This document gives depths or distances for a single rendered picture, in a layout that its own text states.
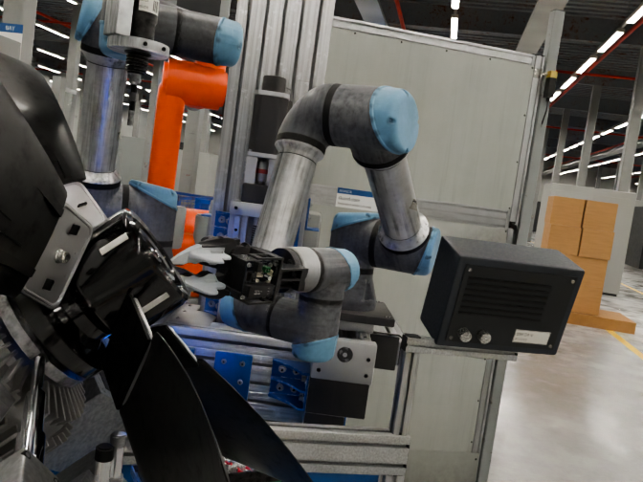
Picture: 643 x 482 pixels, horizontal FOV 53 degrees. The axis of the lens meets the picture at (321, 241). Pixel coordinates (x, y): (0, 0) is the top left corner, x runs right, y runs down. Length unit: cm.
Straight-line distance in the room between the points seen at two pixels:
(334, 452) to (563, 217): 769
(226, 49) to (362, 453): 78
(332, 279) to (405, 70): 180
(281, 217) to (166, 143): 378
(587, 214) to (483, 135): 604
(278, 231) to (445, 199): 172
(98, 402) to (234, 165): 99
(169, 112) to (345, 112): 378
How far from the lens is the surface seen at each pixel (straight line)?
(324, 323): 107
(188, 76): 486
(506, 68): 293
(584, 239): 883
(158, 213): 155
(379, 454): 131
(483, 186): 286
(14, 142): 57
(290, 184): 116
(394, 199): 130
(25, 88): 86
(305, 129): 118
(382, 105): 114
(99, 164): 151
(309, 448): 127
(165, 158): 490
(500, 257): 124
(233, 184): 169
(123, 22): 79
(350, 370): 142
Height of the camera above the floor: 132
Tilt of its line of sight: 5 degrees down
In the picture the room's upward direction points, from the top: 8 degrees clockwise
